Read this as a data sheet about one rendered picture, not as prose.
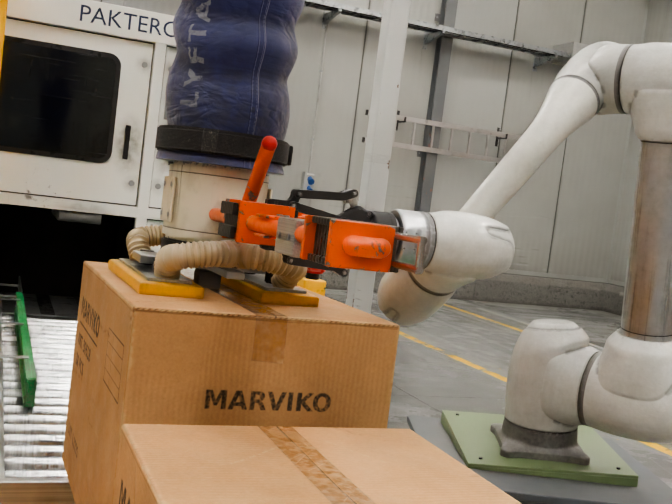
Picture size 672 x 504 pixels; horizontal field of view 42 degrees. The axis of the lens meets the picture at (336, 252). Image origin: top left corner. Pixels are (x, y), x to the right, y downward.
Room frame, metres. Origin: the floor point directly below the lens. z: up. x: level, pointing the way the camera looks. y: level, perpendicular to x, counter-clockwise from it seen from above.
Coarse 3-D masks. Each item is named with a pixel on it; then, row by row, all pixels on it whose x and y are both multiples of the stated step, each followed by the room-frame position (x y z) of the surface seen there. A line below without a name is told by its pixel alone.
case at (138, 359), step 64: (128, 320) 1.20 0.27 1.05; (192, 320) 1.20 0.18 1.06; (256, 320) 1.24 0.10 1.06; (320, 320) 1.28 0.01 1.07; (384, 320) 1.35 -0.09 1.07; (128, 384) 1.17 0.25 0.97; (192, 384) 1.20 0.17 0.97; (256, 384) 1.24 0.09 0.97; (320, 384) 1.28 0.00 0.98; (384, 384) 1.32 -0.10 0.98; (64, 448) 1.70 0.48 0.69
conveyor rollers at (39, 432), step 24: (48, 336) 3.48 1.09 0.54; (72, 336) 3.52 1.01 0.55; (48, 360) 3.06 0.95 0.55; (72, 360) 3.10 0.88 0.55; (48, 384) 2.72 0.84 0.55; (24, 408) 2.44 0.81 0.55; (48, 408) 2.47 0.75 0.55; (24, 432) 2.26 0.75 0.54; (48, 432) 2.28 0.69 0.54; (24, 456) 2.09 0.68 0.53; (48, 456) 2.11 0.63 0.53
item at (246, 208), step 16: (224, 208) 1.28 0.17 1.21; (240, 208) 1.24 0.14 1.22; (256, 208) 1.25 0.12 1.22; (272, 208) 1.25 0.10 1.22; (288, 208) 1.26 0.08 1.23; (224, 224) 1.27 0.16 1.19; (240, 224) 1.24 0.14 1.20; (240, 240) 1.24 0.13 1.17; (256, 240) 1.25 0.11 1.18; (272, 240) 1.26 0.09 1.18
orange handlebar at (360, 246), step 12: (216, 216) 1.39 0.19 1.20; (252, 216) 1.23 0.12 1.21; (264, 216) 1.16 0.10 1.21; (276, 216) 1.16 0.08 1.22; (288, 216) 1.17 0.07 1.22; (300, 216) 1.62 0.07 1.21; (252, 228) 1.22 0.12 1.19; (264, 228) 1.16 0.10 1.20; (276, 228) 1.11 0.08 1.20; (300, 228) 1.04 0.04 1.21; (300, 240) 1.04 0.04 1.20; (348, 240) 0.92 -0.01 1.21; (360, 240) 0.91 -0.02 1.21; (372, 240) 0.92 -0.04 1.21; (384, 240) 0.93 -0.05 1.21; (348, 252) 0.92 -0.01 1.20; (360, 252) 0.91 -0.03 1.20; (372, 252) 0.91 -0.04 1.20; (384, 252) 0.92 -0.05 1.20
